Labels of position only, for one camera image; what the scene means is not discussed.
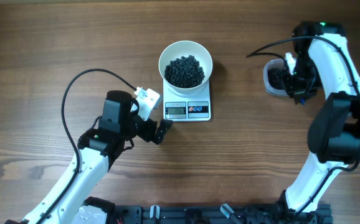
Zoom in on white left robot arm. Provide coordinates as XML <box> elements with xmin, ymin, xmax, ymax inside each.
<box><xmin>21</xmin><ymin>87</ymin><xmax>173</xmax><ymax>223</ymax></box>

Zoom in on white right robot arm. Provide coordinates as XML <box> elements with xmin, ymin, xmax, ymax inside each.
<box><xmin>281</xmin><ymin>21</ymin><xmax>360</xmax><ymax>215</ymax></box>

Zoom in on white digital kitchen scale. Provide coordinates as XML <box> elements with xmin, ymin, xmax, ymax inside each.
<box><xmin>163</xmin><ymin>82</ymin><xmax>212</xmax><ymax>122</ymax></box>

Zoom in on black beans in bowl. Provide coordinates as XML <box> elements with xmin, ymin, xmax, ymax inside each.
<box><xmin>164</xmin><ymin>55</ymin><xmax>205</xmax><ymax>88</ymax></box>

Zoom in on white round bowl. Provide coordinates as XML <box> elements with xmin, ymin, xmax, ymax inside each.
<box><xmin>158</xmin><ymin>40</ymin><xmax>213</xmax><ymax>91</ymax></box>

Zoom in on black beans in container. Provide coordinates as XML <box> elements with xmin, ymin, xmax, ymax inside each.
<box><xmin>267</xmin><ymin>68</ymin><xmax>289</xmax><ymax>90</ymax></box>

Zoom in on clear plastic bean container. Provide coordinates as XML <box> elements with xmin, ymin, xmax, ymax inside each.
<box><xmin>263</xmin><ymin>59</ymin><xmax>288</xmax><ymax>97</ymax></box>

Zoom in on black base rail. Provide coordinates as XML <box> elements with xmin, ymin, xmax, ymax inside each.
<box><xmin>83</xmin><ymin>203</ymin><xmax>333</xmax><ymax>224</ymax></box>

